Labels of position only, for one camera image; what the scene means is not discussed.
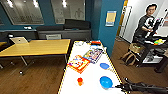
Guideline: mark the deep blue plastic bowl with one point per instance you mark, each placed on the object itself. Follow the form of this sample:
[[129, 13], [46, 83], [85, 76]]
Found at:
[[106, 82]]

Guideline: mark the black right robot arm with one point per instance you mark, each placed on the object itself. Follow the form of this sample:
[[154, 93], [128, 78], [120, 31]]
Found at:
[[151, 88]]

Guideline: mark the white open laptop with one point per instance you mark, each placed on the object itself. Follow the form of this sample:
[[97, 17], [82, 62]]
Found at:
[[19, 40]]

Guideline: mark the shallow blue plastic bowl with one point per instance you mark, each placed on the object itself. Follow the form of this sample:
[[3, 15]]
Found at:
[[104, 66]]

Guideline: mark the black wheeled cart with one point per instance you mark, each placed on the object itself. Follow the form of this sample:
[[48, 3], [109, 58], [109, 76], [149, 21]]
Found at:
[[151, 53]]

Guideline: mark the small orange cup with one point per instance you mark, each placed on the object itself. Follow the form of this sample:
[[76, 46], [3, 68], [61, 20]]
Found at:
[[80, 81]]

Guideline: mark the purple colourful game box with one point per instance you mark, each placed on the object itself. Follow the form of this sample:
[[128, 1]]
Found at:
[[93, 55]]

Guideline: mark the orange board game box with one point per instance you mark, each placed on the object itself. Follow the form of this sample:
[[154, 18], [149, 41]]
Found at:
[[78, 64]]

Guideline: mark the colourful snack box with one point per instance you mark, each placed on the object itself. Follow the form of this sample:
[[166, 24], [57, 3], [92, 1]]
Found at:
[[95, 42]]

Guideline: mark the yellow green ball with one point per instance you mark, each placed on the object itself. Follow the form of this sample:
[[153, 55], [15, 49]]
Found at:
[[159, 41]]

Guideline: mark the person in dark shirt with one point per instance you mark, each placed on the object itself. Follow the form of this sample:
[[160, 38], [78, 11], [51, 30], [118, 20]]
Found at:
[[143, 26]]

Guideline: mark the orange wooden door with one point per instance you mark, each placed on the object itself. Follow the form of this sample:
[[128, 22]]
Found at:
[[123, 20]]

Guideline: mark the yellow framed pillar notice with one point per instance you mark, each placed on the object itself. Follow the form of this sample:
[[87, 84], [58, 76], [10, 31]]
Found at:
[[111, 18]]

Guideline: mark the dark grey sofa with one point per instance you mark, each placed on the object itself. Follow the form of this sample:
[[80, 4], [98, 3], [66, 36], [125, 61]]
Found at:
[[63, 34]]

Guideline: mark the interior glass window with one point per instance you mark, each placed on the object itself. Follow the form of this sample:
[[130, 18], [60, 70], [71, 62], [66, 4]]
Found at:
[[23, 11], [68, 10]]

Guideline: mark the long wooden office table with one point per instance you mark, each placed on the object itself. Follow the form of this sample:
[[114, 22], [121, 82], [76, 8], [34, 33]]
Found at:
[[36, 46]]

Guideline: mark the black office chair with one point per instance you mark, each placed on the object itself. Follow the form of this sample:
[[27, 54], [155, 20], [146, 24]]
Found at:
[[10, 38]]

